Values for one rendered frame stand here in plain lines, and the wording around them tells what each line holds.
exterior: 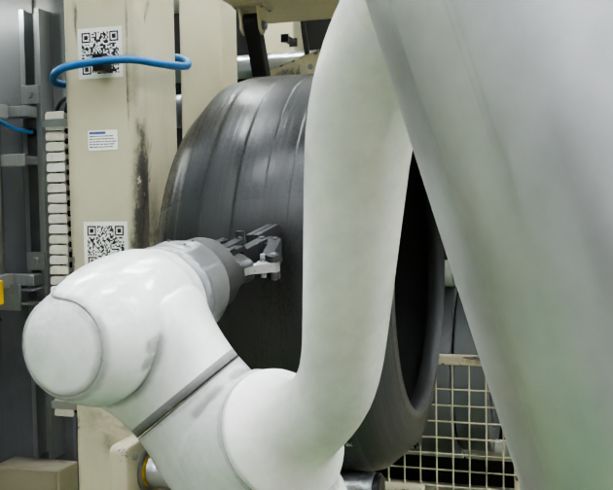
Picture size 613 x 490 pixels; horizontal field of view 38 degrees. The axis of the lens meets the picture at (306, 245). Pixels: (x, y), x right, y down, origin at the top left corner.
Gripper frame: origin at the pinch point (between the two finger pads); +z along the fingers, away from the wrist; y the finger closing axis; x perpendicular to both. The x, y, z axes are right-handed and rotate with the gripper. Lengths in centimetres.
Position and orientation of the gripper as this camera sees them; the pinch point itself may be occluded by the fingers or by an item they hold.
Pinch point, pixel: (264, 241)
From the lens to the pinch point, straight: 100.4
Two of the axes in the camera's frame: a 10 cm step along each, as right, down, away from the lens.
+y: -9.5, 0.0, 3.0
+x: 0.6, 9.8, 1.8
